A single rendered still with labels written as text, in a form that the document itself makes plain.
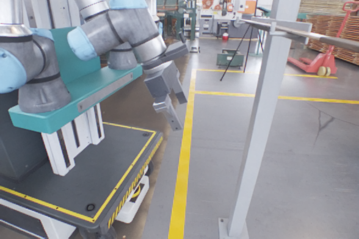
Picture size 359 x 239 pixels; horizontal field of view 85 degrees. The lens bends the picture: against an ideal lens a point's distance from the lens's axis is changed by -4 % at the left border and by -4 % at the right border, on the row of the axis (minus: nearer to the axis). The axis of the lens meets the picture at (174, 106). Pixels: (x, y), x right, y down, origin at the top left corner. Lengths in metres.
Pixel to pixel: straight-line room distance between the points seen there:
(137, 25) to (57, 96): 0.35
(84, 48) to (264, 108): 0.59
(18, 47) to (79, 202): 0.64
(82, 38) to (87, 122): 0.77
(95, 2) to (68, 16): 0.46
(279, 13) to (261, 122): 0.36
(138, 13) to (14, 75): 0.29
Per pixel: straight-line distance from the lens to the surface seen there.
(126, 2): 0.47
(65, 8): 1.07
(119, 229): 1.25
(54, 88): 0.70
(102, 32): 0.48
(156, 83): 0.47
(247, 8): 9.28
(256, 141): 0.83
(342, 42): 0.33
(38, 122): 0.70
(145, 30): 0.48
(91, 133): 1.23
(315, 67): 4.66
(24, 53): 0.56
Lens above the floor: 1.03
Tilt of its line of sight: 25 degrees down
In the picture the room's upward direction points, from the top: 1 degrees clockwise
